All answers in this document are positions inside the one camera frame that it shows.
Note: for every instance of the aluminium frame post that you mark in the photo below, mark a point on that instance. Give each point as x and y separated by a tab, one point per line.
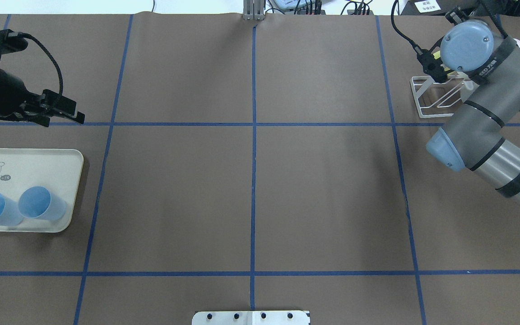
254	10

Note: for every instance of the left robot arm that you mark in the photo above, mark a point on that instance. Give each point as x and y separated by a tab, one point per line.
17	104

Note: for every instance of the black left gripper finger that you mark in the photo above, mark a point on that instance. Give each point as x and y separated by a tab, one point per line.
66	109
41	120

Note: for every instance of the white plastic tray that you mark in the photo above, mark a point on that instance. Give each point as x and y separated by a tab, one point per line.
59	170

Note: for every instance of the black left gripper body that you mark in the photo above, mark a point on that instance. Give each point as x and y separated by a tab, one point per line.
3	91

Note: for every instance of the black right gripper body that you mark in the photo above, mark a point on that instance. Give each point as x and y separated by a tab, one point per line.
454	15

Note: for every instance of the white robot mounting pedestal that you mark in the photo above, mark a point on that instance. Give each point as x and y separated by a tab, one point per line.
292	317

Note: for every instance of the white wire cup rack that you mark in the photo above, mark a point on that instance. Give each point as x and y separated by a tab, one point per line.
435	100

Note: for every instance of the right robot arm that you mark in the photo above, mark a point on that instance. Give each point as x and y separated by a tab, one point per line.
471	138

